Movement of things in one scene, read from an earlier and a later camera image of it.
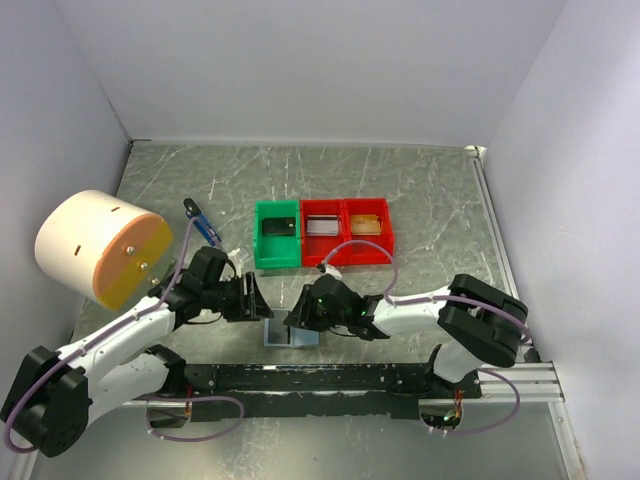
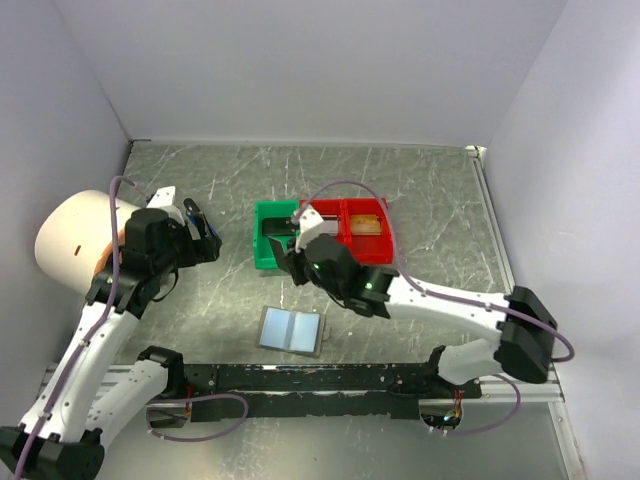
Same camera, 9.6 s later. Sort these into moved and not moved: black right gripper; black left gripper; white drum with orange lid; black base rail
Moved: black right gripper; black left gripper
Not moved: white drum with orange lid; black base rail
